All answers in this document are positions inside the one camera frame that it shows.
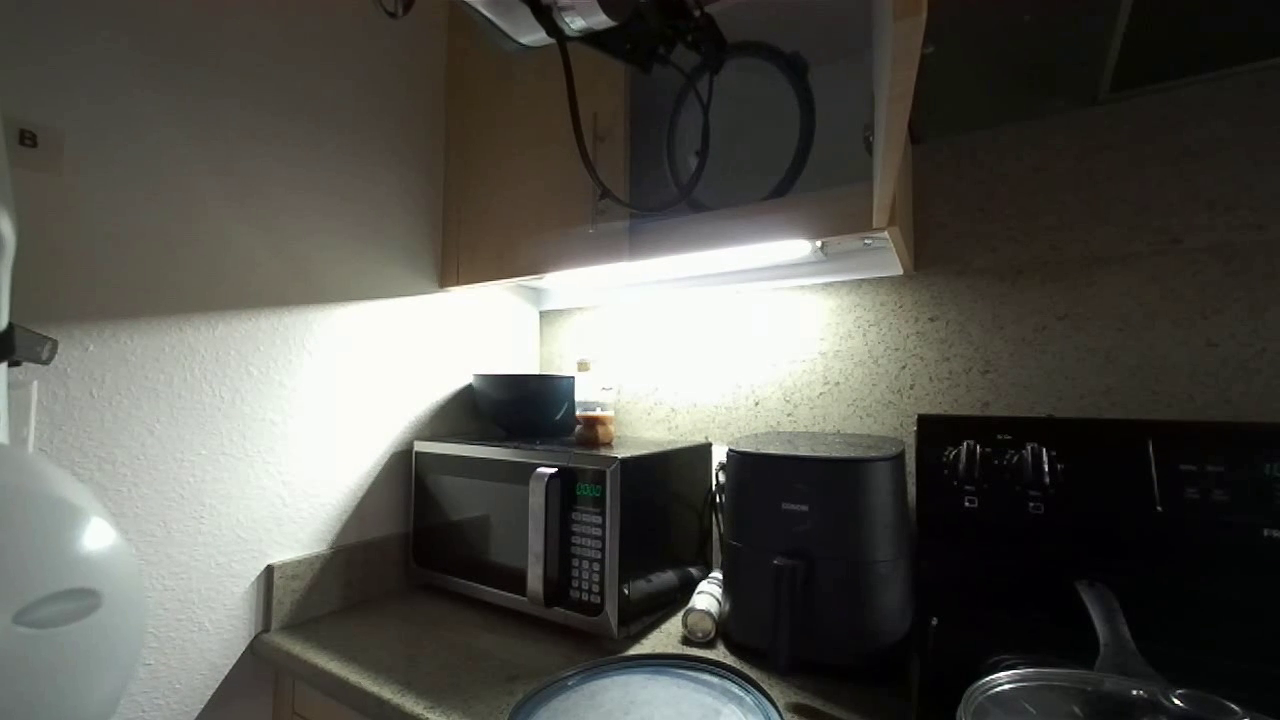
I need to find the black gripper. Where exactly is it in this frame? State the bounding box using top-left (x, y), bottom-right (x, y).
top-left (604, 0), bottom-right (739, 76)

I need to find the light wooden cabinet door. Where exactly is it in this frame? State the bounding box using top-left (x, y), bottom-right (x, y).
top-left (868, 0), bottom-right (936, 279)

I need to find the under-cabinet strip light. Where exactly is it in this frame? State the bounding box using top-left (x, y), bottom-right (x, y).
top-left (528, 229), bottom-right (917, 315)

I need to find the dark cabinet above stove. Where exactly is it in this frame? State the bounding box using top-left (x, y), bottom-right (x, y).
top-left (910, 0), bottom-right (1280, 143)

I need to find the jar with amber liquid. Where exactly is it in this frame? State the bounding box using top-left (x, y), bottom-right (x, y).
top-left (570, 354), bottom-right (621, 453)

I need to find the dark round bowl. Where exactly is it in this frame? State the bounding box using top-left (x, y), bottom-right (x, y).
top-left (467, 368), bottom-right (582, 444)

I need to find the black stove knob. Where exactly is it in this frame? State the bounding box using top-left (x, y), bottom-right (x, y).
top-left (939, 435), bottom-right (992, 512)
top-left (1012, 435), bottom-right (1062, 516)

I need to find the black air fryer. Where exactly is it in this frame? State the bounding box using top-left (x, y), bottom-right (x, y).
top-left (716, 428), bottom-right (921, 672)

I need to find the stainless steel microwave oven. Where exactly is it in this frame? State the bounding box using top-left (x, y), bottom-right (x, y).
top-left (406, 435), bottom-right (721, 637)

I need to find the small pale grinder bottle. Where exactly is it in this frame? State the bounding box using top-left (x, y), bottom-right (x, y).
top-left (679, 565), bottom-right (732, 646)

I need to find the black kitchen stove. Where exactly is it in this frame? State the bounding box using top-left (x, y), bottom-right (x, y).
top-left (910, 411), bottom-right (1280, 720)

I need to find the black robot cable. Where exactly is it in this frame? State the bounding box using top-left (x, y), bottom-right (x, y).
top-left (548, 23), bottom-right (732, 217)

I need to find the grey wall bracket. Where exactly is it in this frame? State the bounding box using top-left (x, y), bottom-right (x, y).
top-left (0, 319), bottom-right (62, 372)

